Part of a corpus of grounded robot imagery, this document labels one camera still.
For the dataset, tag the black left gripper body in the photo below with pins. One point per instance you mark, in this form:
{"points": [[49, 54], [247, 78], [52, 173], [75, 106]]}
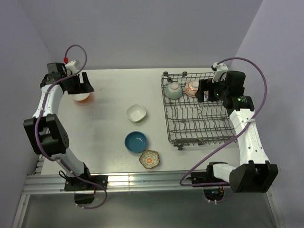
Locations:
{"points": [[73, 84]]}

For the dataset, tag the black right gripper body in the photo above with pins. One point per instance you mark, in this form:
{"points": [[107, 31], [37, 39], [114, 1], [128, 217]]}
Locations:
{"points": [[217, 90]]}

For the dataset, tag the white bowl orange outside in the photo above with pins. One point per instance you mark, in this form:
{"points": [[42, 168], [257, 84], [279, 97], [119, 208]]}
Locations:
{"points": [[81, 97]]}

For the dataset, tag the orange floral patterned bowl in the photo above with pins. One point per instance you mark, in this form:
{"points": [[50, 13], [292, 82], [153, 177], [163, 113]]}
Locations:
{"points": [[191, 88]]}

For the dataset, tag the pale green ceramic bowl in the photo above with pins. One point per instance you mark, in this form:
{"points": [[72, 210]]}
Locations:
{"points": [[173, 91]]}

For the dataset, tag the brown patterned ceramic bowl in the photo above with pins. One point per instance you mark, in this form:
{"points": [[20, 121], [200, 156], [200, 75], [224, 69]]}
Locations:
{"points": [[206, 95]]}

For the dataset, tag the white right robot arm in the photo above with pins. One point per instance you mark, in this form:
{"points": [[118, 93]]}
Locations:
{"points": [[255, 172]]}

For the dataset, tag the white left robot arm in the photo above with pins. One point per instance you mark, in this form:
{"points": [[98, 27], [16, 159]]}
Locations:
{"points": [[45, 132]]}

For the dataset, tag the small flower shaped patterned dish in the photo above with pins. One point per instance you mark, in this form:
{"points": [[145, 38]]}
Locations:
{"points": [[149, 159]]}

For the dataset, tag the white square bowl green outside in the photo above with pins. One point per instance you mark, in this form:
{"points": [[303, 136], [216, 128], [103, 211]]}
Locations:
{"points": [[136, 113]]}

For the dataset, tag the blue ceramic bowl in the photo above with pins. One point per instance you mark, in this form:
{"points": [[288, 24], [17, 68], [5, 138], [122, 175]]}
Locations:
{"points": [[136, 142]]}

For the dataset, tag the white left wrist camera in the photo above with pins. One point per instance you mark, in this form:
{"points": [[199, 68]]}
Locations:
{"points": [[73, 66]]}

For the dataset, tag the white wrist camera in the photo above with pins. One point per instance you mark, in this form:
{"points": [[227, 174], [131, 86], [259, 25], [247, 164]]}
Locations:
{"points": [[73, 66], [218, 71]]}

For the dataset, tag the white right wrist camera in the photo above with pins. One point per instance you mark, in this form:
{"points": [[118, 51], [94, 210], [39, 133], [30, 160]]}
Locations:
{"points": [[218, 71]]}

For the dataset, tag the grey wire dish rack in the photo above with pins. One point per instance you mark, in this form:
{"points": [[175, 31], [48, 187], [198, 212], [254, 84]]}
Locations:
{"points": [[190, 123]]}

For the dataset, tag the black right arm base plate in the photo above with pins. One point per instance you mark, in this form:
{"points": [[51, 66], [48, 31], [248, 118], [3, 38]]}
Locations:
{"points": [[203, 179]]}

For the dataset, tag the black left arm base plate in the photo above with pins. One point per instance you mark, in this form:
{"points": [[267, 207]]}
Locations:
{"points": [[75, 184]]}

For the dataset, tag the aluminium frame rail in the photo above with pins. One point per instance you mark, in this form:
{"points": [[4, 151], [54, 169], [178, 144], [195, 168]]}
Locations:
{"points": [[117, 182]]}

